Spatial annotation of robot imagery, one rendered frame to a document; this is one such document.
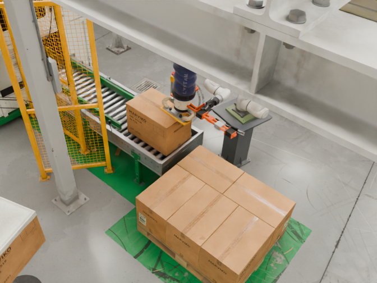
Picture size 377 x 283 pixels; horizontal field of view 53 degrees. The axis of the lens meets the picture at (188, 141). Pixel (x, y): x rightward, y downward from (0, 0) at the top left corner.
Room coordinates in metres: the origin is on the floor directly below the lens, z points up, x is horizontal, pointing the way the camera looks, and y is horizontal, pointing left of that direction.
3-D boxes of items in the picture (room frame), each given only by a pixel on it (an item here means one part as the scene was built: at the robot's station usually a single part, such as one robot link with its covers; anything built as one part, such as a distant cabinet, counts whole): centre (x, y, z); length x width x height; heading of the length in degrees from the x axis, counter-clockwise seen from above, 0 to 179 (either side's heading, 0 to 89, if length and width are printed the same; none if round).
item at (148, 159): (3.41, 1.19, 0.50); 2.31 x 0.05 x 0.19; 53
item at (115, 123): (3.67, 1.43, 0.60); 1.60 x 0.10 x 0.09; 53
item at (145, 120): (3.19, 0.34, 0.75); 0.60 x 0.40 x 0.40; 52
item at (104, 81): (4.10, 1.11, 0.60); 1.60 x 0.10 x 0.09; 53
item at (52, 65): (2.69, 1.20, 1.62); 0.20 x 0.05 x 0.30; 53
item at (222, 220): (2.31, -0.31, 0.34); 1.20 x 1.00 x 0.40; 53
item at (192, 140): (2.96, 0.06, 0.58); 0.70 x 0.03 x 0.06; 143
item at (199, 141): (2.96, 0.06, 0.47); 0.70 x 0.03 x 0.15; 143
